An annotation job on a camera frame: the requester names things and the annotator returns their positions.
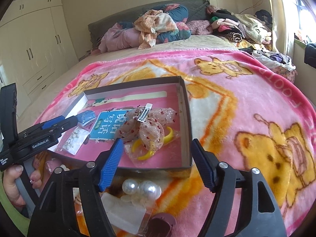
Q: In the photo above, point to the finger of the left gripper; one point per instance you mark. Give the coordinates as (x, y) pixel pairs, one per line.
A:
(61, 127)
(49, 123)

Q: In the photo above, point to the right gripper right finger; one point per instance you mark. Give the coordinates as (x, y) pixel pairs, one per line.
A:
(206, 163)

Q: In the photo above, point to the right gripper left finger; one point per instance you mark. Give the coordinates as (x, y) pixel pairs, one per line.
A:
(109, 163)

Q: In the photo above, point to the earrings card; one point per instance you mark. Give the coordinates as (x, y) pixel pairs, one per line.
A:
(71, 141)

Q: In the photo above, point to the yellow rings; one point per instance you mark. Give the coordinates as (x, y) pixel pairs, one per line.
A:
(153, 148)

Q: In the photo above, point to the blue square box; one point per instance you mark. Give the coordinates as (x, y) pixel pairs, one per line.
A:
(85, 117)

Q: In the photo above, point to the pearl hair clip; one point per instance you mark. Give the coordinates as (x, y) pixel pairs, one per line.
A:
(140, 193)

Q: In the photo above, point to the sheer dotted bow hair clip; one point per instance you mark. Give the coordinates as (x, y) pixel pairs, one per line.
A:
(149, 127)

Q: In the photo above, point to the white card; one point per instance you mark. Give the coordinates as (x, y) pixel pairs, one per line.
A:
(129, 212)

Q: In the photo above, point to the dark red claw clip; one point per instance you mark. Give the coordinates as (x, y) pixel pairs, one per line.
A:
(161, 225)

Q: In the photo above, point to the cream claw hair clip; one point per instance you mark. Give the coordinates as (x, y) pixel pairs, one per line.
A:
(64, 167)

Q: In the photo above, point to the beige bed sheet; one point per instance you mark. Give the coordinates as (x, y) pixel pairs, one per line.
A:
(33, 112)

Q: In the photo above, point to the pink cartoon fleece blanket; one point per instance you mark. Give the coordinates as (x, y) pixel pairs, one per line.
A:
(246, 114)

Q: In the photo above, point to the shallow dark cardboard box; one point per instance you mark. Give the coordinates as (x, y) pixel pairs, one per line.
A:
(133, 123)

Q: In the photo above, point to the cream built-in wardrobe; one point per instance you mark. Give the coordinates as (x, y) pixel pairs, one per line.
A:
(36, 48)

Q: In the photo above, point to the pink pillow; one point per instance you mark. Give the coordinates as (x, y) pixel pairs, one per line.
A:
(119, 38)

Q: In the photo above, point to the floral laundry basket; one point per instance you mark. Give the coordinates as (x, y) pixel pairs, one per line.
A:
(277, 62)

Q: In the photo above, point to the mauve fuzzy pillow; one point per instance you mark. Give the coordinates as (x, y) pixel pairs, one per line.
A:
(200, 27)

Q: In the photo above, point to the pile of clothes on bed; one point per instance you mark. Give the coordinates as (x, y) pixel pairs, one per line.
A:
(238, 28)

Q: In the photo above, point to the orange floral cloth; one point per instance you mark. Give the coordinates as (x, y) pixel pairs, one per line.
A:
(151, 25)

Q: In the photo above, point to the black jacket on windowsill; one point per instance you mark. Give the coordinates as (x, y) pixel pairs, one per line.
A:
(310, 55)

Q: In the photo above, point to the dark blue floral quilt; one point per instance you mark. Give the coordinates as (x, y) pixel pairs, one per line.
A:
(179, 14)

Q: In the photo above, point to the dark grey headboard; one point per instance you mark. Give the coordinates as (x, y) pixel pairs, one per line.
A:
(196, 9)

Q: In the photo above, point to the cream curtain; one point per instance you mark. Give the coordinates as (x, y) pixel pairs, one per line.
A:
(285, 22)

